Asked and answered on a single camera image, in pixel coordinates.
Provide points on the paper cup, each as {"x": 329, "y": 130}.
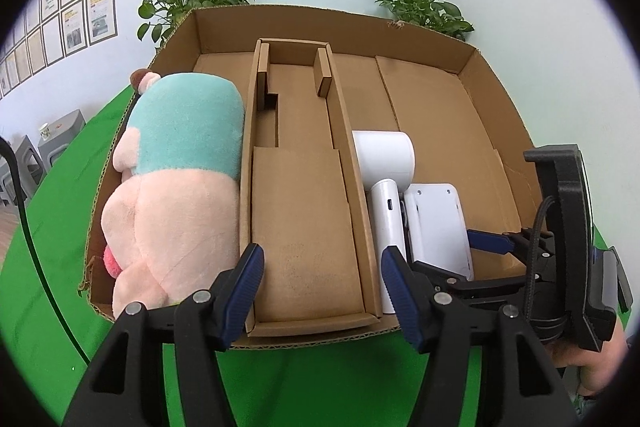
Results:
{"x": 45, "y": 132}

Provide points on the cardboard insert divider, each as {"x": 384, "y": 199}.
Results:
{"x": 300, "y": 207}

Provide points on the pink and teal plush toy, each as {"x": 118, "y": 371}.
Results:
{"x": 175, "y": 207}

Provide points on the white hair dryer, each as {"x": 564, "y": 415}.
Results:
{"x": 382, "y": 152}

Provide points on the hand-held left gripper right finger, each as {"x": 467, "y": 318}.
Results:
{"x": 400, "y": 297}

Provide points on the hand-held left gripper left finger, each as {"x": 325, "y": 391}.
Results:
{"x": 245, "y": 287}

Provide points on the wall of framed certificates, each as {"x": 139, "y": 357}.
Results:
{"x": 75, "y": 12}

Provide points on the person's right hand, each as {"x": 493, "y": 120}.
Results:
{"x": 595, "y": 357}

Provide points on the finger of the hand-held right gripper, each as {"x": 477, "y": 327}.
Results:
{"x": 492, "y": 241}
{"x": 465, "y": 279}

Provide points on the large cardboard box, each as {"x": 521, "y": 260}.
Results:
{"x": 440, "y": 107}

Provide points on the grey plastic stool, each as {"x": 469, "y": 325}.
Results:
{"x": 62, "y": 137}
{"x": 25, "y": 167}

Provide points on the white device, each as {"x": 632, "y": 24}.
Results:
{"x": 435, "y": 222}

